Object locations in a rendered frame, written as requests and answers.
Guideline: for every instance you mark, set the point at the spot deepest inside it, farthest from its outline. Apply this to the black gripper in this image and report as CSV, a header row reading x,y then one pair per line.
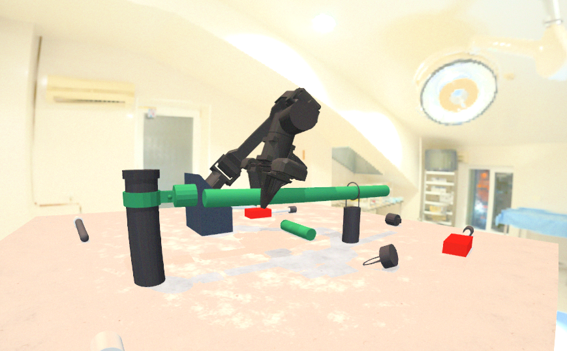
x,y
272,169

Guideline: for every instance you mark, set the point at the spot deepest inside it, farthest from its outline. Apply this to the green clamp band with cup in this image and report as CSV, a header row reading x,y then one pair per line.
x,y
181,195

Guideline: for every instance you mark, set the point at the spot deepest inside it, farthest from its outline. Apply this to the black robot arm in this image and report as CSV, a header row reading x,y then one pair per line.
x,y
294,112

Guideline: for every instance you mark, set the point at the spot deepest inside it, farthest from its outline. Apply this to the long green rod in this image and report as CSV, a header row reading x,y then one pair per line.
x,y
251,197

